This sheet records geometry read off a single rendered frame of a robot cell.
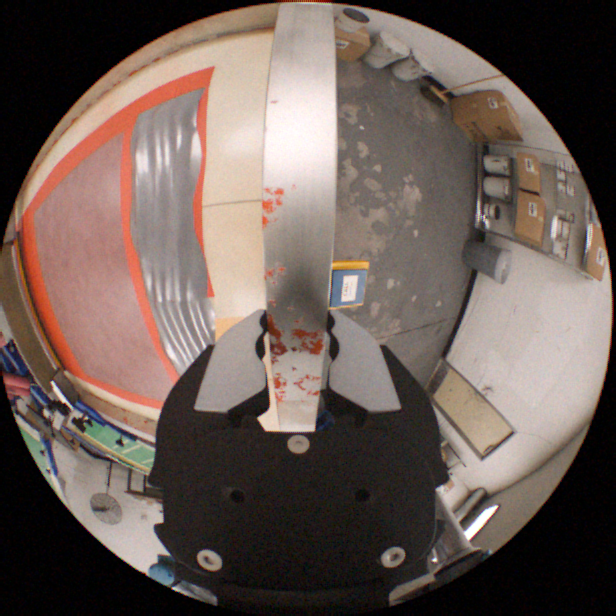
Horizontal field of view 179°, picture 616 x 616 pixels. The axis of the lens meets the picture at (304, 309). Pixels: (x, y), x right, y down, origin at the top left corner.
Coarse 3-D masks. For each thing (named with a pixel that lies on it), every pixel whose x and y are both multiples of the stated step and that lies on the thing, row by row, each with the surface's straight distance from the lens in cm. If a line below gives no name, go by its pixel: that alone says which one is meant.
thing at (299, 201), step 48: (144, 48) 26; (288, 48) 16; (96, 96) 32; (288, 96) 12; (336, 96) 13; (48, 144) 42; (288, 144) 11; (336, 144) 11; (288, 192) 10; (288, 240) 10; (288, 288) 11; (288, 336) 13; (288, 384) 16; (144, 432) 44
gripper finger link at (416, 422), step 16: (384, 352) 10; (400, 368) 9; (400, 384) 8; (416, 384) 9; (400, 400) 8; (416, 400) 8; (368, 416) 7; (384, 416) 7; (400, 416) 7; (416, 416) 8; (432, 416) 8; (400, 432) 7; (416, 432) 7; (432, 432) 8; (416, 448) 7; (432, 448) 7; (432, 464) 7; (448, 480) 7
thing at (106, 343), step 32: (64, 320) 44; (96, 320) 31; (128, 320) 25; (64, 352) 58; (96, 352) 38; (128, 352) 29; (160, 352) 24; (96, 384) 52; (128, 384) 37; (160, 384) 30
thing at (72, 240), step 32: (160, 96) 22; (128, 128) 23; (64, 160) 36; (96, 160) 26; (128, 160) 21; (64, 192) 33; (96, 192) 25; (128, 192) 21; (32, 224) 50; (64, 224) 33; (96, 224) 25; (128, 224) 20; (32, 256) 53; (64, 256) 34; (96, 256) 26; (128, 256) 21; (32, 288) 61; (64, 288) 37; (96, 288) 28; (128, 288) 22
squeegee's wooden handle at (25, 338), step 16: (0, 256) 59; (0, 272) 58; (0, 288) 58; (16, 288) 59; (0, 304) 58; (16, 304) 58; (16, 320) 58; (16, 336) 59; (32, 336) 59; (32, 352) 60; (32, 368) 60; (48, 368) 61; (48, 384) 62
